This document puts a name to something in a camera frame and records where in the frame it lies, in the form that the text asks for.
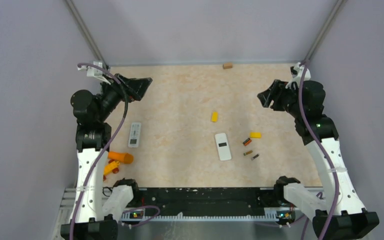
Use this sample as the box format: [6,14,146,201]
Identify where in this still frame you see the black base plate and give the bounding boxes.
[127,187,300,222]

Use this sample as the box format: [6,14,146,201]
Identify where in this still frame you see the right aluminium frame post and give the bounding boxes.
[303,0,348,62]

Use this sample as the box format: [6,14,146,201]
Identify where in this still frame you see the white cable duct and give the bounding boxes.
[119,208,297,222]

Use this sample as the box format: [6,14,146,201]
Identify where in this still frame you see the brown wooden block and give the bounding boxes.
[222,62,233,70]

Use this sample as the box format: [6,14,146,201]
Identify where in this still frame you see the aluminium frame post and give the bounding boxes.
[63,0,108,67]
[303,0,348,62]

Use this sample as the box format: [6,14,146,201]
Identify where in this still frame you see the white remote control back up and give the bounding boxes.
[214,133,232,161]

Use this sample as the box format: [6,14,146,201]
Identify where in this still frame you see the left aluminium frame post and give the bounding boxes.
[63,0,108,67]

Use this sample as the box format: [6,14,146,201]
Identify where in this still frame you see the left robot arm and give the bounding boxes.
[60,73,153,240]

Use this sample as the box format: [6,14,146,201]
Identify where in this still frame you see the white remote with buttons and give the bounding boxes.
[127,122,142,148]

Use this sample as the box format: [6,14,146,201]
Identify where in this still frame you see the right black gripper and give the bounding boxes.
[257,79,305,119]

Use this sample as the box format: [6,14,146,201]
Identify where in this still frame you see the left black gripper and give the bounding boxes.
[96,72,152,122]

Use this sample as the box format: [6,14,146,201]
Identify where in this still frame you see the yellow block right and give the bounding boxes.
[249,132,262,139]

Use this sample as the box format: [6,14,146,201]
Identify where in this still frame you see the green orange battery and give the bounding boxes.
[242,138,252,146]

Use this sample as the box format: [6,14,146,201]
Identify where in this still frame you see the orange cone toy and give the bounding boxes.
[108,151,134,164]

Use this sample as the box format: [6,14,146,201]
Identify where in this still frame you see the yellow toy car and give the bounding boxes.
[103,159,121,181]

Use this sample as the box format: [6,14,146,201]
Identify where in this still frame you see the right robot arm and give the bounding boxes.
[257,79,380,240]

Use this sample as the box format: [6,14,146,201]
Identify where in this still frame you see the gold battery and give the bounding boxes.
[243,150,253,156]

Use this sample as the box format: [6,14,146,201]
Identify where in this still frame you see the yellow block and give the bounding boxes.
[249,132,262,139]
[211,111,218,123]

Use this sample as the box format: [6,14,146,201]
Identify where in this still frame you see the yellow block centre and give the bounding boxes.
[211,111,218,123]

